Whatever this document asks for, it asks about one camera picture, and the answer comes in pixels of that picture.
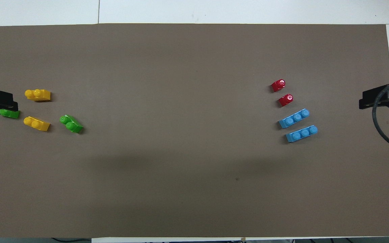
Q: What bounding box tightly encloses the black floor cable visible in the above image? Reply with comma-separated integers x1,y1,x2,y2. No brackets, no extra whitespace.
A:
51,238,92,243

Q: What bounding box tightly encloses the red one-stud toy block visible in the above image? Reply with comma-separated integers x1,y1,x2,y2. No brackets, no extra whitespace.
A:
278,94,294,107
270,79,286,92

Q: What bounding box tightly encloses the brown paper table mat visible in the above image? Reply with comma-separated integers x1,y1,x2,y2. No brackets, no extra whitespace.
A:
0,23,389,239

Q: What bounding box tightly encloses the blue three-stud toy block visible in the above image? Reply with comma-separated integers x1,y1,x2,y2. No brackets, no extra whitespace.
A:
278,109,310,129
285,125,318,143

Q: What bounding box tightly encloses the green two-stud toy block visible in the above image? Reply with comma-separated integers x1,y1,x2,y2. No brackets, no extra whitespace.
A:
59,115,84,134
0,108,21,119

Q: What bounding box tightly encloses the yellow two-stud toy block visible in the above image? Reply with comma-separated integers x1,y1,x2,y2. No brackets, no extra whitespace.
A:
25,89,51,102
23,116,51,132

